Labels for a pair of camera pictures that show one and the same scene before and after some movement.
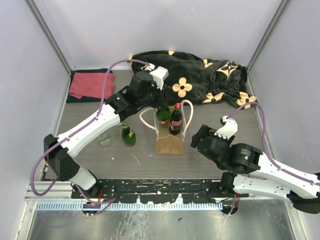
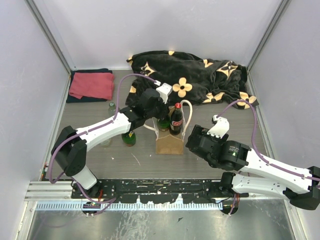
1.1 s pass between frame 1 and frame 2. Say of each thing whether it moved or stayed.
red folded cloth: stayed
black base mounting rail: stayed
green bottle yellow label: stayed
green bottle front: moved
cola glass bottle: stayed
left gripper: moved
